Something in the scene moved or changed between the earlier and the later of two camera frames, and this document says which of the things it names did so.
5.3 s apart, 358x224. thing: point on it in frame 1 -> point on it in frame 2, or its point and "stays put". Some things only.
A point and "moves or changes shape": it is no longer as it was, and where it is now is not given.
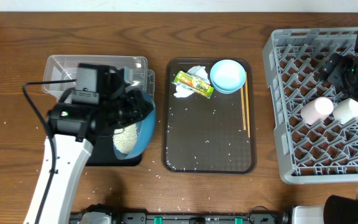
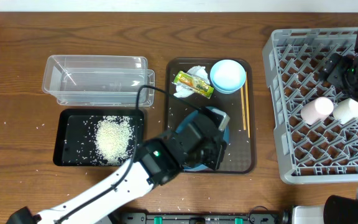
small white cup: x=348 y=109 stays put
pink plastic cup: x=316 y=110 stays put
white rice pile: x=124 y=138 moves or changes shape
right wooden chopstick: x=248 y=104 stays put
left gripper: x=135 y=96 -> x=215 y=163
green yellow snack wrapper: x=192 y=84 stays put
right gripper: x=334 y=70 stays put
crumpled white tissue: x=197 y=72 stays put
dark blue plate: x=145 y=129 -> x=184 y=122
